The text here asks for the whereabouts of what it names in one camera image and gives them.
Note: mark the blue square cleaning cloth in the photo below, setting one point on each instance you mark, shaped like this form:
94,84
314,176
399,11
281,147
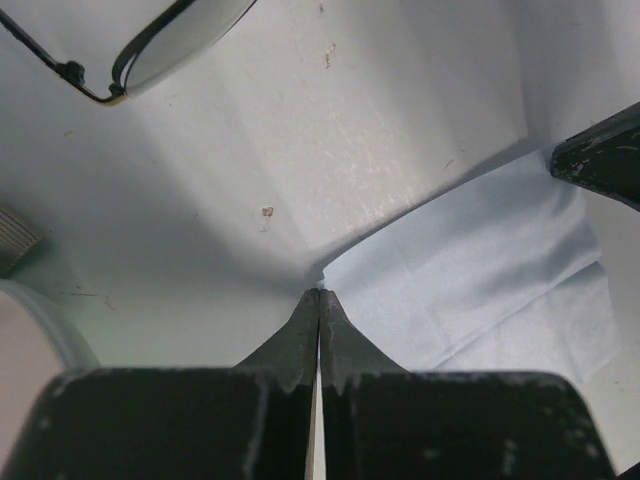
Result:
500,273

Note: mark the black gold aviator sunglasses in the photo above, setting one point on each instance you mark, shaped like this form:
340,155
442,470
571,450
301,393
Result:
181,31

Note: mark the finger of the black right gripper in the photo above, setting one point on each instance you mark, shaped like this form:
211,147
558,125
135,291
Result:
604,159

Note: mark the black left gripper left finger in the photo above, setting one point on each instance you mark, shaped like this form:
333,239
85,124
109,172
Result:
251,421

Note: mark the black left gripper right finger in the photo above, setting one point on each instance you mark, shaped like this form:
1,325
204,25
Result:
384,422

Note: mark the pale green glasses case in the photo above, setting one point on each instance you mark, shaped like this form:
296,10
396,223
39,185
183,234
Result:
37,343

